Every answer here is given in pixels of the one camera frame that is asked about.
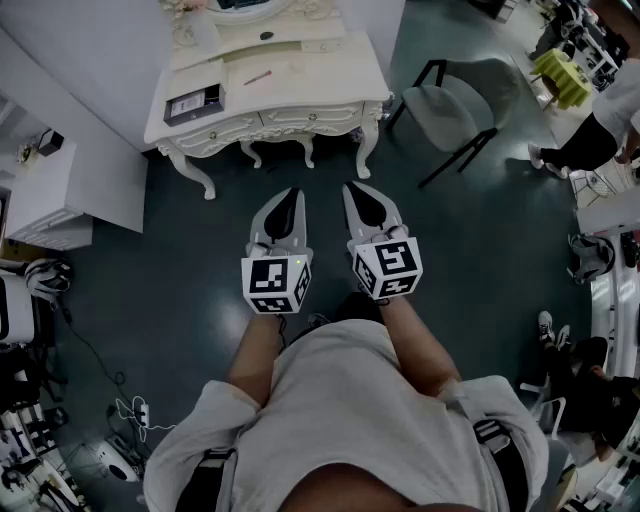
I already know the white black machine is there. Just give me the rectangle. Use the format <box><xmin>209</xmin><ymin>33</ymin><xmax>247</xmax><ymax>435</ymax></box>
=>
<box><xmin>0</xmin><ymin>274</ymin><xmax>36</xmax><ymax>346</ymax></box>

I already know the yellow-green stool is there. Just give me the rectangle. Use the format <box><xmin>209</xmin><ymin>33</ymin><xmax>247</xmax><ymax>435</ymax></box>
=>
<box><xmin>529</xmin><ymin>47</ymin><xmax>594</xmax><ymax>111</ymax></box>

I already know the person's grey shirt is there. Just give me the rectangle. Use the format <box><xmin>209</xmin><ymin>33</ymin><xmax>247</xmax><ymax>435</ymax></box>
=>
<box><xmin>143</xmin><ymin>319</ymin><xmax>551</xmax><ymax>512</ymax></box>

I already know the person's chin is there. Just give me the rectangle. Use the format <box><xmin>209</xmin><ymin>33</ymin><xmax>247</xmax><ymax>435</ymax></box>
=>
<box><xmin>289</xmin><ymin>462</ymin><xmax>416</xmax><ymax>512</ymax></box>

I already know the grey chair with black frame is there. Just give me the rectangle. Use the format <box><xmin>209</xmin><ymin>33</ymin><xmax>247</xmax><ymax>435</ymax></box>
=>
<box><xmin>384</xmin><ymin>57</ymin><xmax>524</xmax><ymax>189</ymax></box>

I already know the grey backpack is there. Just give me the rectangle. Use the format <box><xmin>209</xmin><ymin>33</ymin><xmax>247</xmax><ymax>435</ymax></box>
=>
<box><xmin>567</xmin><ymin>232</ymin><xmax>616</xmax><ymax>286</ymax></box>

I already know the small black-lined drawer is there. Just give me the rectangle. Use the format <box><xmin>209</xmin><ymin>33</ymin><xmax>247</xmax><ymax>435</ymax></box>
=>
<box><xmin>162</xmin><ymin>83</ymin><xmax>229</xmax><ymax>129</ymax></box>

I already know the white floor device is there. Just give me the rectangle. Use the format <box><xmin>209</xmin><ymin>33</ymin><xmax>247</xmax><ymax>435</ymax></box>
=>
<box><xmin>92</xmin><ymin>439</ymin><xmax>139</xmax><ymax>484</ymax></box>

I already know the person's left forearm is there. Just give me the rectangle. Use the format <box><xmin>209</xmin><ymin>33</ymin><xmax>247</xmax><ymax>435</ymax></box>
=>
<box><xmin>227</xmin><ymin>312</ymin><xmax>286</xmax><ymax>407</ymax></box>

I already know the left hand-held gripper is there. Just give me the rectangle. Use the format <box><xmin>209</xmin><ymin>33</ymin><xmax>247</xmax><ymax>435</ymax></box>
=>
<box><xmin>241</xmin><ymin>188</ymin><xmax>315</xmax><ymax>316</ymax></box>

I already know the white cabinet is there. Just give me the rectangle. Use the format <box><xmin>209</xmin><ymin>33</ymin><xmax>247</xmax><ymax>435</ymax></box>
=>
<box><xmin>0</xmin><ymin>89</ymin><xmax>94</xmax><ymax>251</ymax></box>

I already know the black floor cable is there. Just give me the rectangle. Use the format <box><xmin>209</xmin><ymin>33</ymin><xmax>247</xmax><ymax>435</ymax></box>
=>
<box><xmin>49</xmin><ymin>299</ymin><xmax>126</xmax><ymax>401</ymax></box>

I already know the small black box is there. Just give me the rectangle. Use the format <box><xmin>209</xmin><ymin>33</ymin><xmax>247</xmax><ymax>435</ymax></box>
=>
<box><xmin>37</xmin><ymin>128</ymin><xmax>65</xmax><ymax>159</ymax></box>

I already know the white shelf unit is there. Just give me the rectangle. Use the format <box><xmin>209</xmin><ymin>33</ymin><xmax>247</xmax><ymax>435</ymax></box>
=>
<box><xmin>574</xmin><ymin>199</ymin><xmax>640</xmax><ymax>381</ymax></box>

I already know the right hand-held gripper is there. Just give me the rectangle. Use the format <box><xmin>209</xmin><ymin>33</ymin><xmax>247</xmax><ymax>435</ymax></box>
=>
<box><xmin>342</xmin><ymin>182</ymin><xmax>425</xmax><ymax>301</ymax></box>

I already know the black grey harness strap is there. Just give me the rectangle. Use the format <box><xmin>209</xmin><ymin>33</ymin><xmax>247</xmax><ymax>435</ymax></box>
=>
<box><xmin>192</xmin><ymin>447</ymin><xmax>236</xmax><ymax>512</ymax></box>
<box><xmin>472</xmin><ymin>419</ymin><xmax>526</xmax><ymax>512</ymax></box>

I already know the oval white-framed mirror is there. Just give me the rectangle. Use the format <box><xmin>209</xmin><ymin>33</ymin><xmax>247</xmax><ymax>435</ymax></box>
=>
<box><xmin>202</xmin><ymin>0</ymin><xmax>286</xmax><ymax>26</ymax></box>

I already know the person's right forearm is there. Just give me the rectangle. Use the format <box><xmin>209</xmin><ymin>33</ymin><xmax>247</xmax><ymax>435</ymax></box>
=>
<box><xmin>379</xmin><ymin>297</ymin><xmax>461</xmax><ymax>401</ymax></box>

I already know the white translucent vase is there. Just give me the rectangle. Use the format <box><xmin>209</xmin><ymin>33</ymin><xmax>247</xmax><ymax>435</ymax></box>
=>
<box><xmin>193</xmin><ymin>10</ymin><xmax>221</xmax><ymax>47</ymax></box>

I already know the white ornate dressing table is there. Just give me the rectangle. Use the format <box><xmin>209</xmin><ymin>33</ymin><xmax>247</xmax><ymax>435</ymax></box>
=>
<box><xmin>143</xmin><ymin>0</ymin><xmax>394</xmax><ymax>201</ymax></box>

